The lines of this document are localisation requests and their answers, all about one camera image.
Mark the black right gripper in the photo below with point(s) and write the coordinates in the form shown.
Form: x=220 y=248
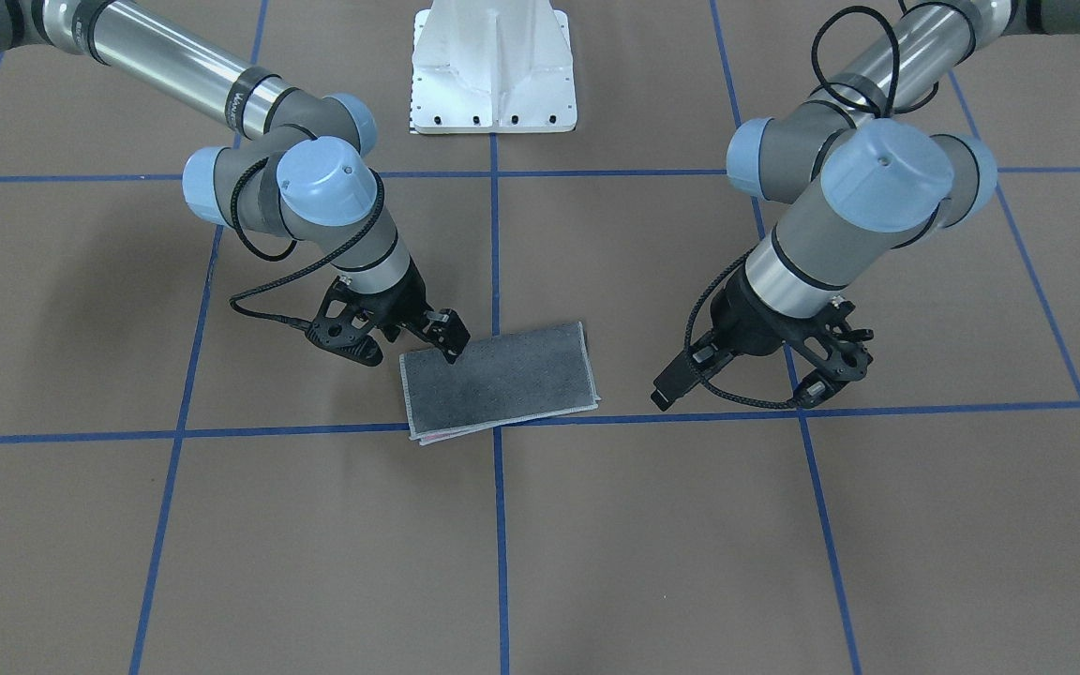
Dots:
x=403 y=299

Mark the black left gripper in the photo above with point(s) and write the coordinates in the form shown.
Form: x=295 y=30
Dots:
x=754 y=323

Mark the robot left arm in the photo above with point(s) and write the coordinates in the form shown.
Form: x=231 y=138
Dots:
x=857 y=182

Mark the pink towel with grey back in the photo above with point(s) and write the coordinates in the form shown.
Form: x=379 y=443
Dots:
x=498 y=381

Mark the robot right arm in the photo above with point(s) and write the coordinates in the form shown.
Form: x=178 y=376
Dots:
x=300 y=177

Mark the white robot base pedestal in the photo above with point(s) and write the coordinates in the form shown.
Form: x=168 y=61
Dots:
x=492 y=67

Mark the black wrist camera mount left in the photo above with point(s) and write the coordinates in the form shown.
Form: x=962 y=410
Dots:
x=835 y=348

